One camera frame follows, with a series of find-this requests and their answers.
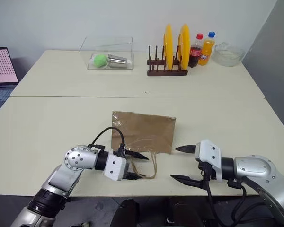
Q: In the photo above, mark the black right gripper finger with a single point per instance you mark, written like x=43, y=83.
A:
x=187, y=149
x=187, y=180

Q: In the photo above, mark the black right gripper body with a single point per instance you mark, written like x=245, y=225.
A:
x=206, y=169

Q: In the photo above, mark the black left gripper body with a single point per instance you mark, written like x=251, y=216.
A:
x=121, y=152

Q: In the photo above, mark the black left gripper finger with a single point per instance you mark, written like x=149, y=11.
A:
x=137, y=155
x=133, y=176

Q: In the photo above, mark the brown paper bag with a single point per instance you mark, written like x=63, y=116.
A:
x=144, y=131

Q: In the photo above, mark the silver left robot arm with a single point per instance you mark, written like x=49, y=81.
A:
x=78, y=160

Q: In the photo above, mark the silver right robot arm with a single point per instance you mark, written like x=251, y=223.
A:
x=255, y=169

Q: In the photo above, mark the dark rounded shape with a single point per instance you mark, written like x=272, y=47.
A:
x=125, y=212
x=184, y=212

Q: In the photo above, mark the dark wooden dish rack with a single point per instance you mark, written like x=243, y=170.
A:
x=166, y=72

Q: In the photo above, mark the stacked steel cups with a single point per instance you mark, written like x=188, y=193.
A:
x=117, y=61

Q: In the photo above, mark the green fuzzy ball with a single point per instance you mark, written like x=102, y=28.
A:
x=99, y=60

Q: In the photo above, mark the cola bottle red cap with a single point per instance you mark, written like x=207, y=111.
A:
x=195, y=53

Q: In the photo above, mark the orange soda bottle blue cap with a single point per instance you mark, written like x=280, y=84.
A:
x=206, y=53

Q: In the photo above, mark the yellow plate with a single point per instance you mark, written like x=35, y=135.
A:
x=185, y=47
x=168, y=47

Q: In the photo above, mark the clear glass bowl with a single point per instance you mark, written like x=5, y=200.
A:
x=229, y=55

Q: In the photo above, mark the clear plastic box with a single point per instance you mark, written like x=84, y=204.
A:
x=109, y=47

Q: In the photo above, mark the laptop with pink screen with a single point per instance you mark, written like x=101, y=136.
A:
x=1, y=66

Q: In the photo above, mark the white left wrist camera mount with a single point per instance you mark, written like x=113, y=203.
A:
x=114, y=166

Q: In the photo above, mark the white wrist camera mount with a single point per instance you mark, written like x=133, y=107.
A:
x=114, y=166
x=209, y=153

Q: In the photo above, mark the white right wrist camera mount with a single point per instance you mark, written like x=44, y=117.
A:
x=209, y=153

